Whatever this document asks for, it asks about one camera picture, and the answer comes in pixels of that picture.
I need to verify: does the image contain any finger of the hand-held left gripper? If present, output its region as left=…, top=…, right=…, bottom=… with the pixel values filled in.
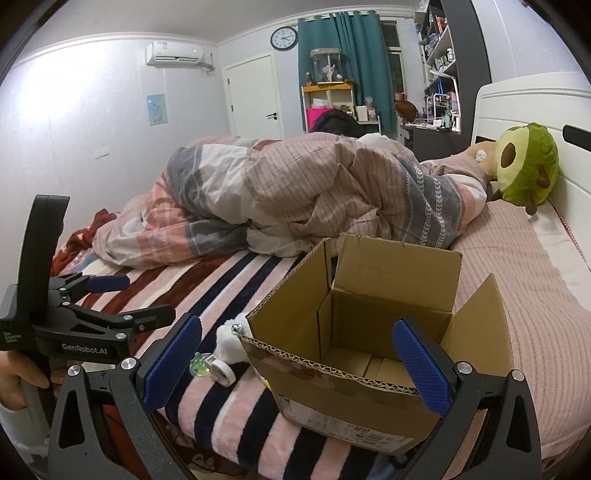
left=48, top=273, right=131, bottom=309
left=60, top=303, right=177, bottom=343

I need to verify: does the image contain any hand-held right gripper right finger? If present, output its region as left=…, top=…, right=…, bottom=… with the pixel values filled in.
left=392, top=318, right=543, bottom=480

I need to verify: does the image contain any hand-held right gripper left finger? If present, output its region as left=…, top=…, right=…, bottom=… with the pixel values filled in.
left=48, top=313, right=204, bottom=480

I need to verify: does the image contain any fluffy white plush toy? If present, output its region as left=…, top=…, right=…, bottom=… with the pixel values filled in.
left=216, top=314, right=253, bottom=364

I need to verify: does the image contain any brown cardboard box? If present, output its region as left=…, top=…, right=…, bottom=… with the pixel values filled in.
left=238, top=233, right=514, bottom=457

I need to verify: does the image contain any person's left hand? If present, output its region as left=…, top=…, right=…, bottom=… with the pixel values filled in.
left=0, top=352, right=64, bottom=410

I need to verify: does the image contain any small green plastic toy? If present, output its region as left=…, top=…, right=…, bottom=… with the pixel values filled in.
left=190, top=353, right=214, bottom=377

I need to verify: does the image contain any white round plastic case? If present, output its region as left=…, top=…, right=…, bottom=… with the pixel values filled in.
left=210, top=357, right=241, bottom=387

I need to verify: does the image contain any striped plush blanket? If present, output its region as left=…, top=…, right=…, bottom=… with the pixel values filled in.
left=50, top=210, right=419, bottom=480

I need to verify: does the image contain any pink knitted pillow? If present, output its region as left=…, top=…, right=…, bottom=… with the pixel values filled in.
left=418, top=159, right=591, bottom=462

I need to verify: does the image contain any pink grey striped duvet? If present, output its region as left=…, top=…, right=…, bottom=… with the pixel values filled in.
left=92, top=131, right=488, bottom=268

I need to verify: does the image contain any tan plush toy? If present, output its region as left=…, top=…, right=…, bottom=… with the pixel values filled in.
left=457, top=141, right=499, bottom=168

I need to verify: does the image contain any green avocado plush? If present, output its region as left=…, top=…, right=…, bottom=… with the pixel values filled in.
left=492, top=122, right=561, bottom=216

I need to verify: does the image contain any dark desk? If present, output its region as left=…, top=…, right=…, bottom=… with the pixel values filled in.
left=402, top=122, right=472, bottom=161

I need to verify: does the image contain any white door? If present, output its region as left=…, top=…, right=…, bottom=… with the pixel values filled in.
left=223, top=54, right=283, bottom=139

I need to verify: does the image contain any white air conditioner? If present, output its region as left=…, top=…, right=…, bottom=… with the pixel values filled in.
left=146, top=41, right=217, bottom=73

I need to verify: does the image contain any small white side table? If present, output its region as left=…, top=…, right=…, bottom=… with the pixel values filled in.
left=355, top=104, right=382, bottom=136

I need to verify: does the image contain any black bag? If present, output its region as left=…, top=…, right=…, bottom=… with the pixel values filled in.
left=311, top=111, right=362, bottom=138

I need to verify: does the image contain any white desk rack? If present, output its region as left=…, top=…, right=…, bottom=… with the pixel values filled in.
left=425, top=92, right=462, bottom=132

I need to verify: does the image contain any pink bag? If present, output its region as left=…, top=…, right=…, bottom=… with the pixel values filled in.
left=305, top=107, right=334, bottom=132

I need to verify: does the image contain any yellow white shelf unit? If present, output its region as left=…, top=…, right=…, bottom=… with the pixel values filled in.
left=301, top=83, right=356, bottom=134

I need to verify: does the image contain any white bed headboard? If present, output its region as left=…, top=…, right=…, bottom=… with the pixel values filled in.
left=470, top=78, right=591, bottom=296

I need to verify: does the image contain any glass tank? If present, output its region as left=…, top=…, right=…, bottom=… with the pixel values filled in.
left=310, top=47, right=345, bottom=85

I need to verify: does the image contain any teal curtain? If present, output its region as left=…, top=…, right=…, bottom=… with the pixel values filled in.
left=298, top=11, right=399, bottom=134

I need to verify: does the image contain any dark bookshelf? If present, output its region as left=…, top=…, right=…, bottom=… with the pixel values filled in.
left=418, top=0, right=492, bottom=136

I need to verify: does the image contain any light blue wall poster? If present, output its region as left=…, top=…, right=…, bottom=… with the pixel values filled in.
left=147, top=93, right=167, bottom=125

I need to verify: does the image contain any round wall clock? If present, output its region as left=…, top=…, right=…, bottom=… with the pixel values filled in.
left=270, top=26, right=299, bottom=51

